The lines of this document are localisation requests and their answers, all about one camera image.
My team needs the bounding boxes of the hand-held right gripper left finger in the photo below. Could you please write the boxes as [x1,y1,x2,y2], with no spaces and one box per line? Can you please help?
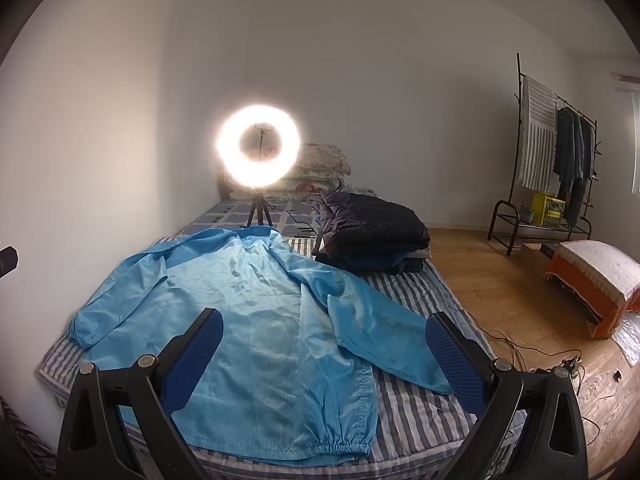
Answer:
[56,307,224,480]

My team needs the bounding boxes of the black tripod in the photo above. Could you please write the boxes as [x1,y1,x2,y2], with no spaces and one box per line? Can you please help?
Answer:
[244,187,273,229]

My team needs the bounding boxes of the black metal clothes rack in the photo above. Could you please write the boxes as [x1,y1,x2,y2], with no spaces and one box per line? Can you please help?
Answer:
[487,52,601,257]

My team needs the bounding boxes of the black floor cables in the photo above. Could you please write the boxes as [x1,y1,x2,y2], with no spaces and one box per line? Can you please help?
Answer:
[467,310,617,446]

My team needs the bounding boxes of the striped hanging cloth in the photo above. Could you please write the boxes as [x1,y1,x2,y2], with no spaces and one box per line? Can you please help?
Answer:
[516,76,560,193]

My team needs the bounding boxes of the bubble wrap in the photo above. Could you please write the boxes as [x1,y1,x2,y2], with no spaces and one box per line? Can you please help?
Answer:
[612,312,640,367]

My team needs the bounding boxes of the light blue work coat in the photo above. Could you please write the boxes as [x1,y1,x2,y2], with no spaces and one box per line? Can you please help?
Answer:
[67,226,456,461]

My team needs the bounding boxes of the bed with striped sheet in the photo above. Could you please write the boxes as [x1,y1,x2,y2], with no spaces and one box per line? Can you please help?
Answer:
[37,187,531,480]

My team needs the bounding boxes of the cardboard box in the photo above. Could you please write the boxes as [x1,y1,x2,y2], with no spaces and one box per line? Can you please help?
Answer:
[520,242,558,267]

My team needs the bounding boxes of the ring light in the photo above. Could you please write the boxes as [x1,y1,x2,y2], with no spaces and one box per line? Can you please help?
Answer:
[215,104,302,192]

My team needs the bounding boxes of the orange stool with white cover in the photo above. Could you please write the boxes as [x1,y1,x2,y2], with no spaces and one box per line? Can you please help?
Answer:
[545,240,640,339]

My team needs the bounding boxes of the black cable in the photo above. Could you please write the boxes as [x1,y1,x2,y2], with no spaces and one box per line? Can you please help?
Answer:
[272,204,322,239]

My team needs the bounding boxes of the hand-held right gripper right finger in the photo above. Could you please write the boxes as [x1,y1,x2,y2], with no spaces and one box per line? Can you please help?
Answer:
[424,311,591,480]

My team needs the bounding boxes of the yellow crate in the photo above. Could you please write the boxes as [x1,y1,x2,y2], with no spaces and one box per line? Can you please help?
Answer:
[531,192,567,226]

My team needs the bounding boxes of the floral pillow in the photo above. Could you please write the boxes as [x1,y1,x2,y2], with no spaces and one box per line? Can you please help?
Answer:
[295,142,353,177]
[272,174,347,194]

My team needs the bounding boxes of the dark hanging clothes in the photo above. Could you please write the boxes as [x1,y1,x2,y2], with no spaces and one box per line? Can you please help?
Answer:
[552,106,598,228]

